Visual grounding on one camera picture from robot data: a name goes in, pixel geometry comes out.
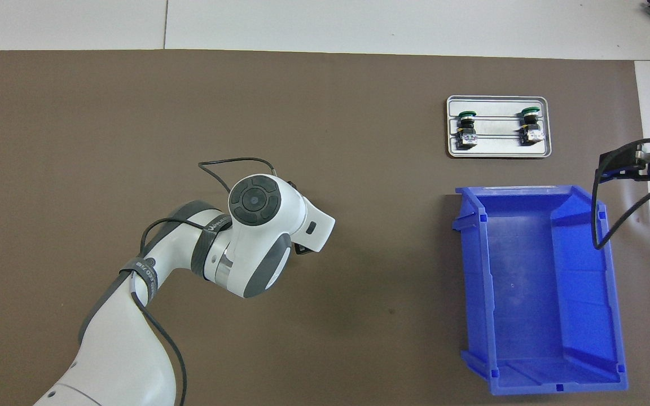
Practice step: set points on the gray metal tray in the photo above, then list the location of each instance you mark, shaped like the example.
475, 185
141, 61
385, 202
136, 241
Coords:
500, 146

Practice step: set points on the brown table mat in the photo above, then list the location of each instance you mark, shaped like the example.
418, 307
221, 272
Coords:
133, 113

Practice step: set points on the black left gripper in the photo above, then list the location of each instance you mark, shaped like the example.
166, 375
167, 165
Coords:
302, 248

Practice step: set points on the green push button switch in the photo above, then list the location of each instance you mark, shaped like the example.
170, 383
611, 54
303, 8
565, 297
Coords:
531, 127
466, 129

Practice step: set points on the blue plastic storage bin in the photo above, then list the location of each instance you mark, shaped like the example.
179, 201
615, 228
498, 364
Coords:
528, 293

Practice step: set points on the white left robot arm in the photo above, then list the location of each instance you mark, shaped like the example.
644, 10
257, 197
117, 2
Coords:
257, 248

